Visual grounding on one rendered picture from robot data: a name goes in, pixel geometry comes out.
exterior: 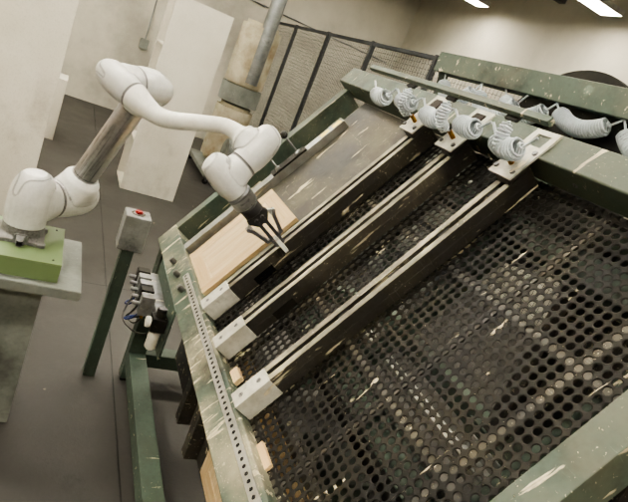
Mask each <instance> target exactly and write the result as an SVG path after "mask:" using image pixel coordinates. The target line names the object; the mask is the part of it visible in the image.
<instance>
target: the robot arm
mask: <svg viewBox="0 0 628 502"><path fill-rule="evenodd" d="M96 76H97V78H98V81H99V82H100V84H101V86H102V87H103V88H104V89H105V90H106V91H107V92H108V93H109V94H110V95H111V96H112V97H113V98H114V99H115V100H116V101H118V102H119V104H118V105H117V107H116V108H115V110H114V111H113V113H112V114H111V116H110V117H109V118H108V120H107V121H106V123H105V124H104V126H103V127H102V129H101V130H100V131H99V133H98V134H97V136H96V137H95V139H94V140H93V141H92V143H91V144H90V146H89V147H88V149H87V150H86V152H85V153H84V154H83V156H82V157H81V159H80V160H79V162H78V163H77V165H75V166H69V167H67V168H66V169H65V170H64V171H63V172H62V173H60V174H59V175H58V176H56V177H55V178H53V176H52V175H51V174H49V173H48V172H46V171H44V170H41V169H38V168H27V169H24V170H22V171H20V172H19V173H18V174H17V175H16V176H15V178H14V179H13V181H12V183H11V185H10V187H9V190H8V193H7V197H6V201H5V206H4V215H3V219H0V241H8V242H13V243H15V246H18V247H22V245H28V246H33V247H37V248H40V249H44V248H45V245H46V244H45V242H44V241H45V235H46V234H47V233H48V229H47V228H45V226H46V223H47V221H50V220H52V219H54V218H56V217H71V216H77V215H82V214H85V213H87V212H89V211H91V210H92V209H94V208H95V207H96V205H97V204H98V202H99V199H100V191H99V189H100V184H99V181H98V179H99V177H100V176H101V175H102V173H103V172H104V171H105V169H106V168H107V166H108V165H109V164H110V162H111V161H112V160H113V158H114V157H115V155H116V154H117V153H118V151H119V150H120V148H121V147H122V146H123V144H124V143H125V142H126V140H127V139H128V137H129V136H130V135H131V133H132V132H133V131H134V129H135V128H136V126H137V125H138V124H139V122H140V121H141V119H145V120H147V121H149V122H150V123H152V124H154V125H156V126H161V127H164V128H170V129H179V130H195V131H211V132H220V133H223V134H225V135H227V136H228V137H229V138H230V139H231V140H232V148H233V149H234V152H233V153H232V154H231V155H229V156H226V155H225V154H223V153H220V152H214V153H212V154H211V155H210V156H209V157H208V158H207V159H206V160H205V161H204V163H203V165H202V172H203V174H204V176H205V177H206V179H207V181H208V182H209V184H210V185H211V186H212V188H213V189H214V190H215V191H216V192H217V193H218V194H219V195H220V196H221V197H223V198H224V199H226V200H227V201H228V203H229V204H230V205H231V206H232V207H233V208H234V209H235V210H236V211H237V212H240V213H241V214H242V215H243V217H244V218H245V219H246V220H247V223H248V225H247V227H246V228H245V230H246V231H247V233H251V234H253V235H255V236H256V237H258V238H259V239H261V240H262V241H264V242H265V243H267V244H269V243H270V242H273V244H274V245H275V246H276V247H277V248H278V247H279V246H280V247H281V248H282V249H283V251H284V252H285V253H287V252H288V251H289V250H288V249H287V247H286V246H285V245H284V244H283V243H284V242H285V240H284V239H283V238H282V236H281V233H282V232H283V230H282V228H281V225H280V223H279V221H278V219H277V217H276V212H275V209H274V207H271V208H266V207H263V206H262V204H261V203H260V202H259V201H258V200H257V196H256V195H255V194H254V193H253V190H252V189H251V188H250V186H249V185H248V184H247V182H248V181H249V179H250V178H251V177H252V176H253V175H254V174H255V173H256V172H257V171H258V170H260V169H261V168H263V167H264V166H265V165H266V164H267V163H268V162H269V161H270V160H271V158H272V157H273V156H274V155H275V154H276V152H277V151H278V149H279V147H280V144H281V136H280V133H279V132H278V130H277V129H276V128H275V127H274V126H273V125H261V126H260V127H253V126H251V125H249V126H243V125H240V124H239V123H237V122H235V121H232V120H230V119H226V118H222V117H215V116H205V115H196V114H186V113H177V112H172V111H168V110H165V109H164V108H162V107H163V106H165V105H166V104H167V103H168V102H169V101H170V100H171V99H172V96H173V86H172V84H171V82H170V81H169V79H168V78H167V77H166V76H165V75H164V74H163V73H161V72H159V71H157V70H154V69H151V68H148V67H143V66H134V65H129V64H125V63H120V62H118V61H116V60H113V59H104V60H102V61H100V62H99V63H98V64H97V66H96ZM268 212H269V213H270V214H271V215H272V218H273V220H274V222H275V224H276V226H277V228H278V230H276V229H275V228H274V227H273V226H272V224H271V223H270V222H269V221H268ZM264 223H266V224H267V225H268V227H269V228H270V229H271V230H272V231H273V232H274V234H275V236H274V237H272V236H271V235H270V233H269V232H268V231H267V230H266V229H265V227H264V226H263V224H264ZM251 226H256V227H260V229H261V230H262V231H263V232H264V233H265V234H266V235H267V237H268V238H266V237H264V236H263V235H261V234H260V233H259V232H257V231H256V230H254V229H253V228H252V227H251Z"/></svg>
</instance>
